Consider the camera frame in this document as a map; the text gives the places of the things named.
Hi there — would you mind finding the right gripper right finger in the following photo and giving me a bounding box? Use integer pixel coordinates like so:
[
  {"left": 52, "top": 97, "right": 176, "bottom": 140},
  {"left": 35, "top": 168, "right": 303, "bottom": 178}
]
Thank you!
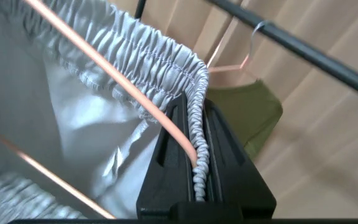
[{"left": 202, "top": 98, "right": 277, "bottom": 219}]

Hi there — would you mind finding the beige curtain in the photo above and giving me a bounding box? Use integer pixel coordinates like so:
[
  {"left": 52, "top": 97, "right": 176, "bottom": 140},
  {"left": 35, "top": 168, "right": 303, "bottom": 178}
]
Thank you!
[{"left": 107, "top": 0, "right": 358, "bottom": 218}]

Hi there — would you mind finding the pale grey garment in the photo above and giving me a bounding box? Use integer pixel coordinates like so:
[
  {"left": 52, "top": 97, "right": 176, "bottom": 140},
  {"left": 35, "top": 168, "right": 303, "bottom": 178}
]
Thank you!
[{"left": 0, "top": 0, "right": 211, "bottom": 220}]

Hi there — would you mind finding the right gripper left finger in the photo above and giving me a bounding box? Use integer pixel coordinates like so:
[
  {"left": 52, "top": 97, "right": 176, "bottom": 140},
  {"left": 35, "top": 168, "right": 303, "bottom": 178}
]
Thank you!
[{"left": 136, "top": 93, "right": 198, "bottom": 220}]

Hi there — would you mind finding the green printed shirt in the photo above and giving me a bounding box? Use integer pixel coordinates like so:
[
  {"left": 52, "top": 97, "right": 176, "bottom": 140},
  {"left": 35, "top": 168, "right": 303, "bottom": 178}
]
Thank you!
[{"left": 206, "top": 79, "right": 284, "bottom": 160}]

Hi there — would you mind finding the pink clothes hanger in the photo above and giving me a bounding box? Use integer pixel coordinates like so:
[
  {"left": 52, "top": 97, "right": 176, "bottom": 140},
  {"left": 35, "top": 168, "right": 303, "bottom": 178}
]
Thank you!
[
  {"left": 206, "top": 20, "right": 275, "bottom": 75},
  {"left": 0, "top": 0, "right": 198, "bottom": 220}
]

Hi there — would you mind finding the black clothes rack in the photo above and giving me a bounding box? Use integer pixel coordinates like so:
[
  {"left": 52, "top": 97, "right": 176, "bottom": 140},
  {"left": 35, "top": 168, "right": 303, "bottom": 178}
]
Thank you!
[{"left": 134, "top": 0, "right": 358, "bottom": 103}]

